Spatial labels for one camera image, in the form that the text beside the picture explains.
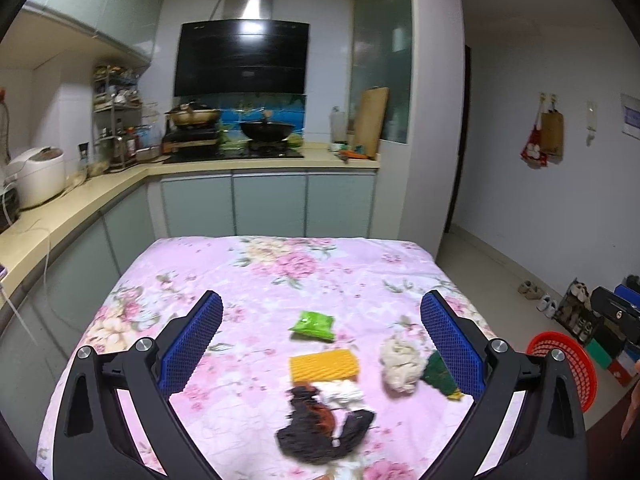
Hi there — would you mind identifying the stack of shoe boxes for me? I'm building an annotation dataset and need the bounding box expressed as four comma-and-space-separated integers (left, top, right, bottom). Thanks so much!
585, 330, 640, 388

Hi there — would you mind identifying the grey electrical panel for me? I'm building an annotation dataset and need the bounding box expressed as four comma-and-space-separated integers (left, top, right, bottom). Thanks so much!
620, 92, 640, 140

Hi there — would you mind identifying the beige paper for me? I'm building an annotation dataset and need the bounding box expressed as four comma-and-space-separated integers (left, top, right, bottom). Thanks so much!
379, 336, 426, 395

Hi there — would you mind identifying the blue backsplash picture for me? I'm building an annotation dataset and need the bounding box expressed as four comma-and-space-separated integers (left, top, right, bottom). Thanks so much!
220, 94, 306, 148

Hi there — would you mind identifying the red plastic mesh basket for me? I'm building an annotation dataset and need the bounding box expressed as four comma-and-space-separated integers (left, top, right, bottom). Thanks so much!
526, 331, 598, 413

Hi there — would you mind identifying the clear plastic bottle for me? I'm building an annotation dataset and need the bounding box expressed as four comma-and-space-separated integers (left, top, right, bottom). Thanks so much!
329, 106, 348, 145

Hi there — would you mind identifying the black shoe rack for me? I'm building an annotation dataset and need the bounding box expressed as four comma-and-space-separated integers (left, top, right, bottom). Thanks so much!
552, 277, 601, 341

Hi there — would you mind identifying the frosted glass panel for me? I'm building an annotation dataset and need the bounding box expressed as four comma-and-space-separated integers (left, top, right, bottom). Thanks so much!
350, 0, 413, 145

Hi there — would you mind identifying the person's right hand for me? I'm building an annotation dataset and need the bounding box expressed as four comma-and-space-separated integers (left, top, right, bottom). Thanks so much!
621, 360, 640, 440

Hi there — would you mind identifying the white rice cooker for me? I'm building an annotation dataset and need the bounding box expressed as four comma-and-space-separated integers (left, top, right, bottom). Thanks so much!
5, 146, 67, 210

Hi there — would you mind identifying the brown wrapper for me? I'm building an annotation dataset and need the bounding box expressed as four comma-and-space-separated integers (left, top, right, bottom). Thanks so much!
305, 400, 336, 436

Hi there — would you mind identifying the green snack packet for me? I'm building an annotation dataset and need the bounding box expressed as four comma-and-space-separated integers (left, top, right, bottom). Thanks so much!
289, 310, 336, 343

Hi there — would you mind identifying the row of shoes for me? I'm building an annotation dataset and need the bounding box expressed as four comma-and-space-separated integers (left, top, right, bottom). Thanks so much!
557, 282, 598, 338

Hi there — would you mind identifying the red hanging bag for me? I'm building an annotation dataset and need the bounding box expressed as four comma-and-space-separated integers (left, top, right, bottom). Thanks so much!
520, 127, 550, 167

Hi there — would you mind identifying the grey wall cabinet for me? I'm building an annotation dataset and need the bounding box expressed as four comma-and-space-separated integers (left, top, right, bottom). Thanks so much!
20, 0, 166, 66

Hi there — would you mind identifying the black range hood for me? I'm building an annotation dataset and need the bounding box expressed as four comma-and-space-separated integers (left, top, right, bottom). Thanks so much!
173, 0, 310, 97

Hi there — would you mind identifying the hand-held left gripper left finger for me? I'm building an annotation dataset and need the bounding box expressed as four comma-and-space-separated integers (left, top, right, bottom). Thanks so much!
52, 289, 224, 480

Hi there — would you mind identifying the black gas stove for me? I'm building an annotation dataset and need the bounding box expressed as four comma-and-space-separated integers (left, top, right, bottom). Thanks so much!
165, 140, 306, 161

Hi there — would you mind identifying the grey kitchen counter cabinet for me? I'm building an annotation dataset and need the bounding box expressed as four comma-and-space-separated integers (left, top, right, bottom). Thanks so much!
0, 142, 381, 361

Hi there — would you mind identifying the white plastic bag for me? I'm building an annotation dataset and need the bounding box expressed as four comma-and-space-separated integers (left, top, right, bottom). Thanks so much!
312, 379, 366, 411

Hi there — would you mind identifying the green yellow scouring sponge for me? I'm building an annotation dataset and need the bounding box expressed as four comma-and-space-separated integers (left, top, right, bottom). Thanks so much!
422, 350, 473, 403

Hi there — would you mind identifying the metal spice rack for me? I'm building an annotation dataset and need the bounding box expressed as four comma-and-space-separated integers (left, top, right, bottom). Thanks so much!
92, 65, 166, 168

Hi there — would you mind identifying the pink floral blanket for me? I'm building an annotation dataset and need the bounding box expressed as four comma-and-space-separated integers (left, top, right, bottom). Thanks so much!
37, 235, 506, 480

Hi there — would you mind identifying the gold cooking pot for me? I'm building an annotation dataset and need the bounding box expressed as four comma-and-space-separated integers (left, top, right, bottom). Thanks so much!
165, 102, 222, 128

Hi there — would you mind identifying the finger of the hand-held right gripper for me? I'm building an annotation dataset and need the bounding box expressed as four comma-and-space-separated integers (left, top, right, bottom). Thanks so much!
590, 286, 640, 348
614, 284, 640, 312

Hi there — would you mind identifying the white cable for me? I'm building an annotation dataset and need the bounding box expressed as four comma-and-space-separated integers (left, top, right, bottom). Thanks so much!
0, 230, 53, 346

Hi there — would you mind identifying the black wok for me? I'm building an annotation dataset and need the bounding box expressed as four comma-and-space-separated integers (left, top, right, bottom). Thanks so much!
239, 115, 296, 142

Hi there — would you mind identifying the brown hanging bag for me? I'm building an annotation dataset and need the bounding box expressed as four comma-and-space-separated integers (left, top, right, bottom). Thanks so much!
539, 109, 565, 157

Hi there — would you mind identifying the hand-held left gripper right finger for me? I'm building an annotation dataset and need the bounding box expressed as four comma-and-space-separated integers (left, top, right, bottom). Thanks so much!
419, 289, 587, 480

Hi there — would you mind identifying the wooden cutting board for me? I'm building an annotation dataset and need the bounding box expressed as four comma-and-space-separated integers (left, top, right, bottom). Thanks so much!
352, 87, 390, 157

